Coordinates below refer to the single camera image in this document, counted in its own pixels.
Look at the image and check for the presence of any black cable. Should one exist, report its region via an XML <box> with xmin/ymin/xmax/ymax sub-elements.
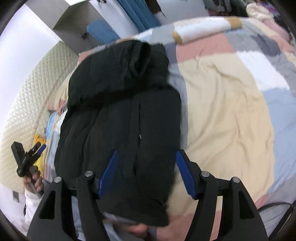
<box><xmin>257</xmin><ymin>201</ymin><xmax>293</xmax><ymax>212</ymax></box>

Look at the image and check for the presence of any blue folded chair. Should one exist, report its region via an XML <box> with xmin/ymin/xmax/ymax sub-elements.
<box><xmin>86</xmin><ymin>20</ymin><xmax>120</xmax><ymax>45</ymax></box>

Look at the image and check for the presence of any cream quilted headboard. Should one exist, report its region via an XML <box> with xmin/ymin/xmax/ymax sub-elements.
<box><xmin>1</xmin><ymin>41</ymin><xmax>78</xmax><ymax>193</ymax></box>

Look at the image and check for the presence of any black puffer jacket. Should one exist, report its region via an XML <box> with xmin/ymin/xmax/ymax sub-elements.
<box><xmin>54</xmin><ymin>40</ymin><xmax>181</xmax><ymax>226</ymax></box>

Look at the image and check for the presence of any white and tan bolster pillow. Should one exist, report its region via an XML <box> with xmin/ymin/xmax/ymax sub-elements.
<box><xmin>172</xmin><ymin>17</ymin><xmax>242</xmax><ymax>44</ymax></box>

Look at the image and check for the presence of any person's left hand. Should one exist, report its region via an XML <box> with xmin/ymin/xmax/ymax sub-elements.
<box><xmin>23</xmin><ymin>170</ymin><xmax>44</xmax><ymax>193</ymax></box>

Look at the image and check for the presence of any orange crown cushion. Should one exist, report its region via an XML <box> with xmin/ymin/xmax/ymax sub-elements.
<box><xmin>33</xmin><ymin>133</ymin><xmax>48</xmax><ymax>172</ymax></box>

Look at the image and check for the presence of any light blue pillow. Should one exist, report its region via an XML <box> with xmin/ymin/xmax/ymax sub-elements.
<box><xmin>45</xmin><ymin>111</ymin><xmax>57</xmax><ymax>140</ymax></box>

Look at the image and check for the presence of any grey wall cabinet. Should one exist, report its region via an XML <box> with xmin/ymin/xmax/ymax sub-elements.
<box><xmin>25</xmin><ymin>0</ymin><xmax>130</xmax><ymax>54</ymax></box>

